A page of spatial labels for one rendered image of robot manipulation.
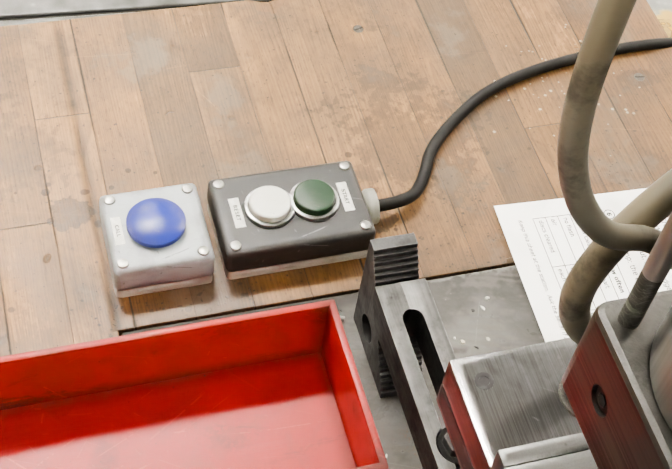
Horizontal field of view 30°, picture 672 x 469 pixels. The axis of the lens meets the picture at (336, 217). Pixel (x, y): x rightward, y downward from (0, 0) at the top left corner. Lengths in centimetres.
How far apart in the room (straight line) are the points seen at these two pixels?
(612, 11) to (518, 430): 25
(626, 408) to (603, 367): 2
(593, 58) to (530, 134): 63
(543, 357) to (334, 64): 48
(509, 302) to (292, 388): 17
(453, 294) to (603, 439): 45
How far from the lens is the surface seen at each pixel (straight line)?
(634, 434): 42
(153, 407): 81
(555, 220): 94
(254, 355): 82
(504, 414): 56
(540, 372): 57
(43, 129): 96
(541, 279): 90
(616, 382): 43
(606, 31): 36
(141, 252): 84
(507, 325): 88
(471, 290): 89
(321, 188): 87
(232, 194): 88
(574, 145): 39
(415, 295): 79
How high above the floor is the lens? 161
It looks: 52 degrees down
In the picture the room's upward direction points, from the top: 10 degrees clockwise
